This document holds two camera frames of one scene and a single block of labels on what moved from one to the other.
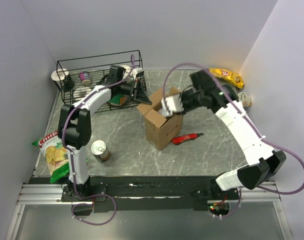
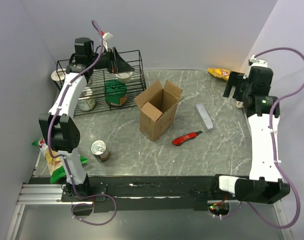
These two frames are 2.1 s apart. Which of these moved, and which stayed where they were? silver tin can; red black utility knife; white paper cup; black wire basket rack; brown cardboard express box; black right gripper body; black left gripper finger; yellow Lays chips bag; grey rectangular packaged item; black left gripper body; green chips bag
Moved: black right gripper body; black left gripper body; brown cardboard express box; black left gripper finger; grey rectangular packaged item
Stayed: white paper cup; black wire basket rack; green chips bag; silver tin can; red black utility knife; yellow Lays chips bag
